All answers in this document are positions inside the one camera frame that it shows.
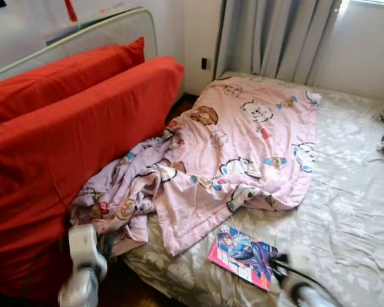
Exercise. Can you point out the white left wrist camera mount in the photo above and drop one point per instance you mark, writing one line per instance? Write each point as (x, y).
(83, 246)

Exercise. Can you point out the black wall socket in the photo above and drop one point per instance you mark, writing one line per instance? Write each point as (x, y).
(205, 63)

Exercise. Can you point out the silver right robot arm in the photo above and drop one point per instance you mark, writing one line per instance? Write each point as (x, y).
(313, 297)

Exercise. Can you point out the grey pleated curtain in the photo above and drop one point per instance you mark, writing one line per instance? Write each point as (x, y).
(275, 32)

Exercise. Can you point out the bright window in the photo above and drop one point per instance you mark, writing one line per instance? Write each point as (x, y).
(371, 2)

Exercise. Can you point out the beige quilted bedspread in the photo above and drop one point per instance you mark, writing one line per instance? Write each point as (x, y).
(352, 211)

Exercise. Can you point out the red long cushion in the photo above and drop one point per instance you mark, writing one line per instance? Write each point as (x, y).
(51, 77)
(64, 147)

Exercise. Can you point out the bed with beige floral sheet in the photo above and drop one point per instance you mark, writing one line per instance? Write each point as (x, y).
(173, 281)

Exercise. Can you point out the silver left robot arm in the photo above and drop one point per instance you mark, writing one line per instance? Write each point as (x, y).
(80, 291)

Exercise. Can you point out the pink cartoon print blanket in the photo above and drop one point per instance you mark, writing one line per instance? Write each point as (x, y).
(243, 147)

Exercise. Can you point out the red hanging tassel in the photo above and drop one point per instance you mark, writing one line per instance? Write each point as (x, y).
(71, 9)

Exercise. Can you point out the colourful comic magazine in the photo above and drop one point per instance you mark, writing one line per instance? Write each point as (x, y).
(240, 252)

